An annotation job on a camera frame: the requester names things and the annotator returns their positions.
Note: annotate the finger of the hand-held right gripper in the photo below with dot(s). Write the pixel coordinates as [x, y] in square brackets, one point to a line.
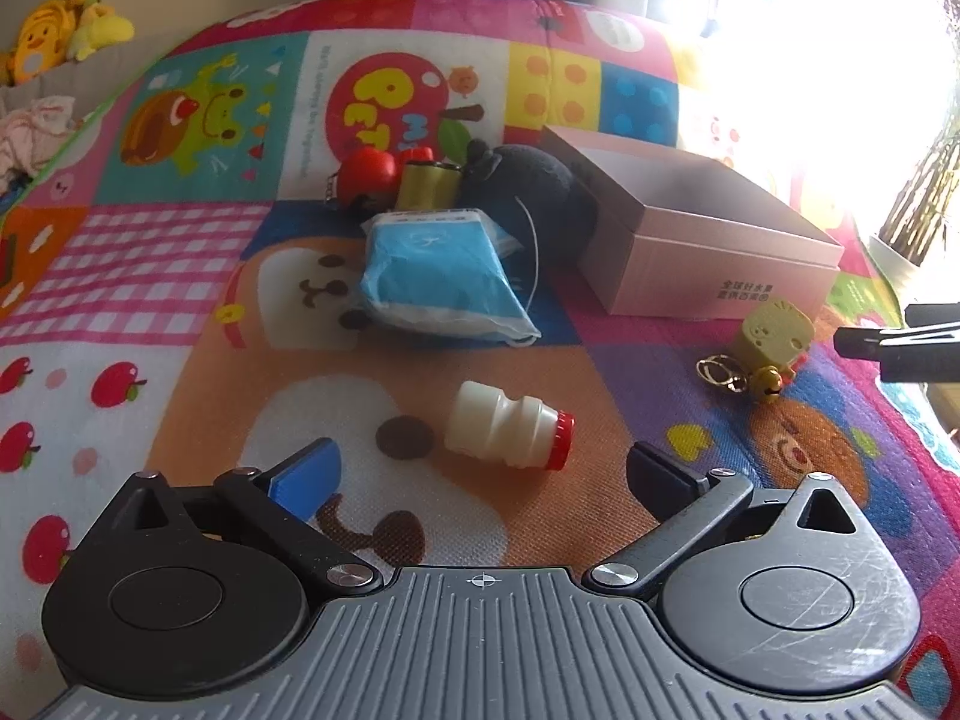
[934, 315]
[900, 354]

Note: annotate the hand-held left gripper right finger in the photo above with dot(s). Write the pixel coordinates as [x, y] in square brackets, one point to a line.
[660, 476]

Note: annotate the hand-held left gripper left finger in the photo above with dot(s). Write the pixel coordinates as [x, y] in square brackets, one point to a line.
[307, 476]

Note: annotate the white bottle with red cap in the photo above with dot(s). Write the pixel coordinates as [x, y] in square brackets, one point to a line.
[495, 424]

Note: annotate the pink cardboard box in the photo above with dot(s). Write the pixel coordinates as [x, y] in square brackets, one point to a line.
[712, 277]

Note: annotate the blue face mask pack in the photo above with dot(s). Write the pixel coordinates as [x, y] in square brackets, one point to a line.
[435, 270]

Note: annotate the yellow pudding toy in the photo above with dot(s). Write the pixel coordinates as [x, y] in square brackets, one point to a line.
[427, 187]

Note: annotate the black plush toy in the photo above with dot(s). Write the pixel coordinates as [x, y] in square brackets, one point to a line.
[540, 180]

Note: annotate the white plant pot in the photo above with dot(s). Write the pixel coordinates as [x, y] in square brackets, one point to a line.
[892, 259]

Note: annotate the dry twig plant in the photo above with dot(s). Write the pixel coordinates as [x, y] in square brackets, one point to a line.
[926, 195]

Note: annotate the colourful cartoon play mat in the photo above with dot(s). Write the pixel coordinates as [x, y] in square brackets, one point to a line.
[150, 360]

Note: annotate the pink crumpled cloth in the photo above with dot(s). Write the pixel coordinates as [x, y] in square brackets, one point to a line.
[34, 131]

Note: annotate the yellow green plush toy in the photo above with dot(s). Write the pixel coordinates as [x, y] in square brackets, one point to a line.
[101, 26]

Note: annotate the orange tiger plush toy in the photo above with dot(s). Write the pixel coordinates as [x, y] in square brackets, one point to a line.
[37, 37]

